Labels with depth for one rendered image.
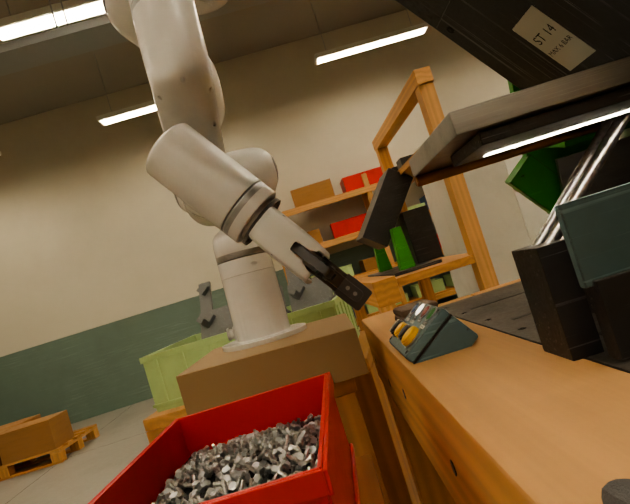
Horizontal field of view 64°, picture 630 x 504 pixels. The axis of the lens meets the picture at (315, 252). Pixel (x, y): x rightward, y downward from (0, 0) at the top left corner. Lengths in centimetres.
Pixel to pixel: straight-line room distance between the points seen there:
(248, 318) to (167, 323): 683
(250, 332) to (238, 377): 18
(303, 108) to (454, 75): 245
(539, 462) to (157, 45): 63
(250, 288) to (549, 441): 79
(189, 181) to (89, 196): 769
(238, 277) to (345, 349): 30
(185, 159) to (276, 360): 41
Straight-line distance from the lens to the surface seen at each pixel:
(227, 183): 64
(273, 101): 813
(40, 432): 598
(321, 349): 90
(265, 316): 107
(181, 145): 66
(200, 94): 74
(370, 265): 720
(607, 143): 56
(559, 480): 33
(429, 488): 130
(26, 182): 875
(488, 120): 40
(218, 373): 93
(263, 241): 62
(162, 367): 159
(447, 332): 66
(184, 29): 75
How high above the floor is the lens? 105
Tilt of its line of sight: 2 degrees up
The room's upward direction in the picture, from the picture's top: 17 degrees counter-clockwise
